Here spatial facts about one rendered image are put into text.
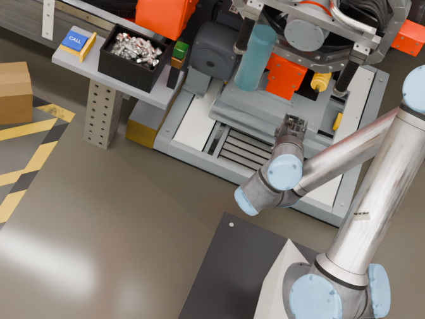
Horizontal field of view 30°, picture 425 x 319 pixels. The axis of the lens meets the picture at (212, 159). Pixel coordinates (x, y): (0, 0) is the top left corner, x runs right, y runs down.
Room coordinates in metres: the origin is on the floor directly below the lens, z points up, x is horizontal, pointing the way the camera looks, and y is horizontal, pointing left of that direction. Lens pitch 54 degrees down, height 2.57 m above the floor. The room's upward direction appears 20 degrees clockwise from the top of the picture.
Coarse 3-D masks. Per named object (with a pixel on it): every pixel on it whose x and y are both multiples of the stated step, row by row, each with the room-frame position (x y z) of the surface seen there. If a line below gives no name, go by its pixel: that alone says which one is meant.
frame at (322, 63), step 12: (240, 0) 1.97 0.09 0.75; (396, 0) 1.94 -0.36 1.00; (408, 0) 1.99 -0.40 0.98; (240, 12) 1.97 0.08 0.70; (396, 12) 1.94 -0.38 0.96; (408, 12) 1.95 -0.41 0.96; (264, 24) 2.01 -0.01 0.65; (396, 24) 1.94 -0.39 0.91; (384, 36) 1.94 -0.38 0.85; (276, 48) 1.96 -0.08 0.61; (288, 48) 1.97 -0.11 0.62; (384, 48) 1.94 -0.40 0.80; (300, 60) 1.96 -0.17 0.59; (312, 60) 1.96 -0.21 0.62; (324, 60) 1.97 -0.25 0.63; (336, 60) 1.96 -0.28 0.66; (372, 60) 1.94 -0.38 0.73; (324, 72) 1.95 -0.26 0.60
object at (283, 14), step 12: (264, 12) 2.05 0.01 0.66; (276, 12) 2.09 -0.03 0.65; (348, 12) 2.22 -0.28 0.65; (360, 12) 2.05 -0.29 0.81; (372, 12) 2.05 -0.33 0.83; (276, 24) 2.05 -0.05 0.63; (372, 24) 2.11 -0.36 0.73; (336, 36) 2.09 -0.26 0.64; (324, 48) 2.04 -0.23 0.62; (336, 48) 2.03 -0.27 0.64; (348, 48) 2.03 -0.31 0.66
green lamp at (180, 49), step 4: (176, 44) 1.77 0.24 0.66; (180, 44) 1.78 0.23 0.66; (184, 44) 1.78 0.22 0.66; (176, 48) 1.76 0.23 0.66; (180, 48) 1.76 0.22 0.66; (184, 48) 1.77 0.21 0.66; (176, 52) 1.75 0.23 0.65; (180, 52) 1.75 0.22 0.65; (184, 52) 1.75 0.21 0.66; (176, 56) 1.75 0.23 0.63; (180, 56) 1.75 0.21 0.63; (184, 56) 1.76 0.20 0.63
